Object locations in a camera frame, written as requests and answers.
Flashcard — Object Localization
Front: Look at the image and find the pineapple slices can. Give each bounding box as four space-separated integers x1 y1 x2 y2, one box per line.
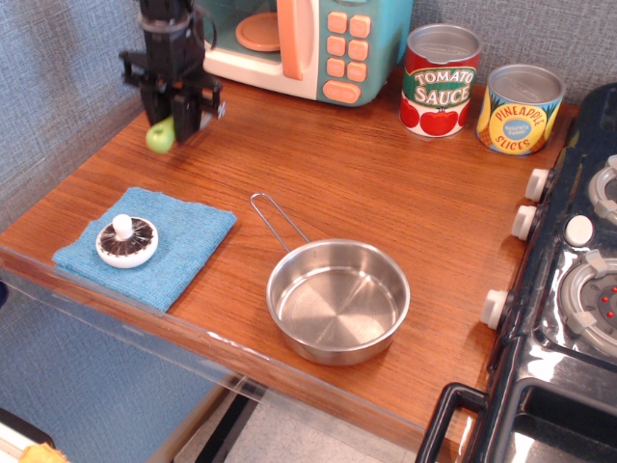
476 64 566 155

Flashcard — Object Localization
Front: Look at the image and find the white toy mushroom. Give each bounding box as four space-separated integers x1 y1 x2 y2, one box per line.
95 214 159 269

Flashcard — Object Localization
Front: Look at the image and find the black toy stove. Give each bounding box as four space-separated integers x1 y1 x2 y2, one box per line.
416 84 616 462

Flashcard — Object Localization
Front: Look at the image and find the white stove knob middle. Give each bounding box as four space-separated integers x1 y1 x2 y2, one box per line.
511 205 537 241

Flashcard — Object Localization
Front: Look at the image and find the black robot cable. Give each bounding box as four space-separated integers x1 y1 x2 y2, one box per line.
192 0 219 51

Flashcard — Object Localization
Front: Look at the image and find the orange furry object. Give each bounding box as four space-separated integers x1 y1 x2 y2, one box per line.
18 444 68 463

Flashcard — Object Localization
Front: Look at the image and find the stainless steel pan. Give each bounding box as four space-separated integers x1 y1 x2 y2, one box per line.
249 192 412 368

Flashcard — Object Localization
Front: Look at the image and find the green handled grey toy spatula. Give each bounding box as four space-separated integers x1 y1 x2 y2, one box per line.
145 108 216 155

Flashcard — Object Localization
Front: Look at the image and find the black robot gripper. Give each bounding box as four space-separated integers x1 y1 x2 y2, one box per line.
120 16 226 143

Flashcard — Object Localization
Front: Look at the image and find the clear acrylic table guard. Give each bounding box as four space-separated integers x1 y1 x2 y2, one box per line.
1 249 419 462

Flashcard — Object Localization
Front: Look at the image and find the toy microwave teal and peach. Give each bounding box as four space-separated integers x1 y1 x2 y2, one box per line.
200 1 414 107

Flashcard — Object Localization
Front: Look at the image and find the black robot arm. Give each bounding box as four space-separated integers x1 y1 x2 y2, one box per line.
120 0 226 143

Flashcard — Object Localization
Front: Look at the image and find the white stove knob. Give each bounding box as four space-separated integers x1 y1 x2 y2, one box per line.
524 169 550 203
511 205 537 241
480 289 508 330

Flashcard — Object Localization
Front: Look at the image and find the tomato sauce can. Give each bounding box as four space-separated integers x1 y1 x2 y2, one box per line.
399 23 482 138

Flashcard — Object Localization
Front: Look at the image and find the white stove knob lower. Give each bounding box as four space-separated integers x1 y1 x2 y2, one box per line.
480 289 508 330

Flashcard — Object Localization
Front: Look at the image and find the blue folded cloth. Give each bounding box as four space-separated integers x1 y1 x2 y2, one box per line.
53 187 236 313

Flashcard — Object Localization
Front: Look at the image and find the white stove knob upper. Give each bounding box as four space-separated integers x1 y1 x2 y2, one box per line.
524 169 550 203

